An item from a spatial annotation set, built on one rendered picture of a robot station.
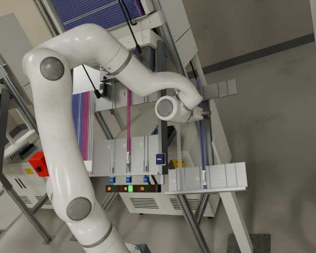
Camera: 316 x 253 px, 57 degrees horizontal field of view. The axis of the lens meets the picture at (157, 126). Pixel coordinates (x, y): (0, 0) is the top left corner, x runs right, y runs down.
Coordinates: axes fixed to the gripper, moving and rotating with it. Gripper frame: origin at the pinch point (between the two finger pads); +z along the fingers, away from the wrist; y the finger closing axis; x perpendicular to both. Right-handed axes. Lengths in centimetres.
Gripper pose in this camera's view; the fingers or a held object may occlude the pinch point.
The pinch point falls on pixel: (196, 118)
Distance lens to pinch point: 126.2
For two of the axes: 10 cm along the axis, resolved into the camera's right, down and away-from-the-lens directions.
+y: -8.8, 1.6, 4.4
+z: 4.5, 0.8, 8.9
